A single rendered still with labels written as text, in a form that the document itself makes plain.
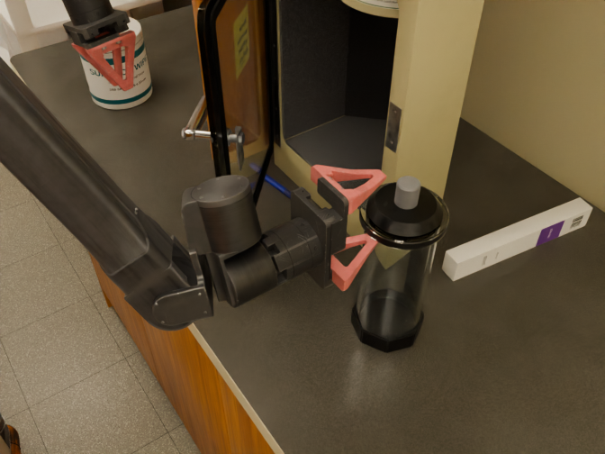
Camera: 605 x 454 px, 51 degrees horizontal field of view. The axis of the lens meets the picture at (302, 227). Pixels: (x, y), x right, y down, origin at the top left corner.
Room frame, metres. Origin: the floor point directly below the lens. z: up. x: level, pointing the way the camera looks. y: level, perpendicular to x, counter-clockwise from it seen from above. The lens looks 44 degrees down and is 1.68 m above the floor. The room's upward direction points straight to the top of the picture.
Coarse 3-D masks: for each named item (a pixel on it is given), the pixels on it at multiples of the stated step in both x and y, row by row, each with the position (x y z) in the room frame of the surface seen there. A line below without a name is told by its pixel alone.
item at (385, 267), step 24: (432, 192) 0.59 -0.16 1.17; (360, 216) 0.55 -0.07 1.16; (408, 240) 0.51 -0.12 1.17; (384, 264) 0.52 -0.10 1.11; (408, 264) 0.51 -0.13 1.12; (360, 288) 0.55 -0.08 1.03; (384, 288) 0.52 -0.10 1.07; (408, 288) 0.51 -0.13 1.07; (360, 312) 0.54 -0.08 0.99; (384, 312) 0.51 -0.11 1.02; (408, 312) 0.51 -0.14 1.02; (384, 336) 0.51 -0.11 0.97
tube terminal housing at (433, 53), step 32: (416, 0) 0.67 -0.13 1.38; (448, 0) 0.70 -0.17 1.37; (480, 0) 0.73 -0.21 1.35; (416, 32) 0.67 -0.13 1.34; (448, 32) 0.70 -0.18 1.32; (416, 64) 0.67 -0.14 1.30; (448, 64) 0.71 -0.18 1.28; (416, 96) 0.68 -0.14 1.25; (448, 96) 0.71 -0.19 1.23; (416, 128) 0.68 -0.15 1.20; (448, 128) 0.72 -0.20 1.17; (288, 160) 0.89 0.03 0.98; (384, 160) 0.69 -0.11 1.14; (416, 160) 0.69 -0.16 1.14; (448, 160) 0.73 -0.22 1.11; (352, 224) 0.74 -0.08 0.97
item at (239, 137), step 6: (228, 132) 0.66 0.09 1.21; (240, 132) 0.66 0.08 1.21; (228, 138) 0.65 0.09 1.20; (234, 138) 0.65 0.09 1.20; (240, 138) 0.65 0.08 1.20; (228, 144) 0.65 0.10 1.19; (240, 144) 0.65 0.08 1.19; (240, 150) 0.66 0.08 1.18; (240, 156) 0.65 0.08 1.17; (240, 162) 0.65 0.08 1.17; (240, 168) 0.65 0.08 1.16
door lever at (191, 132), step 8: (200, 104) 0.72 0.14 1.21; (200, 112) 0.71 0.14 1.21; (192, 120) 0.69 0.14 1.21; (200, 120) 0.69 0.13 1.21; (184, 128) 0.67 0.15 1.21; (192, 128) 0.67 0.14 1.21; (200, 128) 0.68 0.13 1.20; (184, 136) 0.66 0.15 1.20; (192, 136) 0.66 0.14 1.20; (200, 136) 0.66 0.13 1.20; (208, 136) 0.66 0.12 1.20
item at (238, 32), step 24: (240, 0) 0.77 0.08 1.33; (216, 24) 0.66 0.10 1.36; (240, 24) 0.76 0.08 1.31; (264, 24) 0.89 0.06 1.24; (240, 48) 0.75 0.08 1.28; (264, 48) 0.88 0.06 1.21; (240, 72) 0.74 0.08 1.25; (264, 72) 0.87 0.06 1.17; (240, 96) 0.73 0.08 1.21; (264, 96) 0.87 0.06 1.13; (240, 120) 0.72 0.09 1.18; (264, 120) 0.86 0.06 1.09; (216, 144) 0.62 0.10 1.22; (264, 144) 0.85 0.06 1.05; (216, 168) 0.62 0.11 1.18
